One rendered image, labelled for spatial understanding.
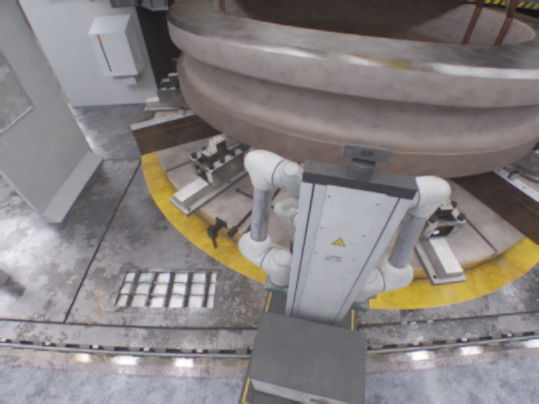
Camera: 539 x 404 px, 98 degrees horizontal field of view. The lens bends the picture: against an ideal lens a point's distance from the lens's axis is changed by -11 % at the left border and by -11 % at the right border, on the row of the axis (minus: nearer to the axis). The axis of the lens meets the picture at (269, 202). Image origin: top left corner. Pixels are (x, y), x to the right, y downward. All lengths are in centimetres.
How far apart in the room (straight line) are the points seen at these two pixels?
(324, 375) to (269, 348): 29
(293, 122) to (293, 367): 176
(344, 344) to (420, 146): 160
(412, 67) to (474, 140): 100
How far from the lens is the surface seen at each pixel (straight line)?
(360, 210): 90
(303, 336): 151
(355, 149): 77
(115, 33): 514
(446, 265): 254
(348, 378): 151
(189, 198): 269
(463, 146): 262
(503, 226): 347
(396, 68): 195
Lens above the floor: 229
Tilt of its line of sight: 47 degrees down
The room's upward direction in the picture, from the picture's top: straight up
